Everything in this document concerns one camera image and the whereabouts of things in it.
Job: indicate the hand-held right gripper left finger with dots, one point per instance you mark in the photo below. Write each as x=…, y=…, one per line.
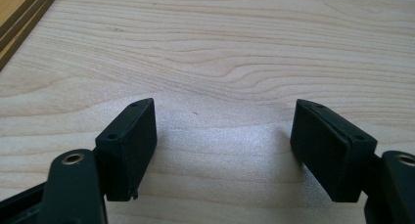
x=125, y=152

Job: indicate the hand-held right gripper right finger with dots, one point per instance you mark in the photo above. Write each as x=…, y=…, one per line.
x=329, y=152

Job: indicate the orange carved wooden mat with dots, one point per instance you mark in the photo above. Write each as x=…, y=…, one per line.
x=13, y=8

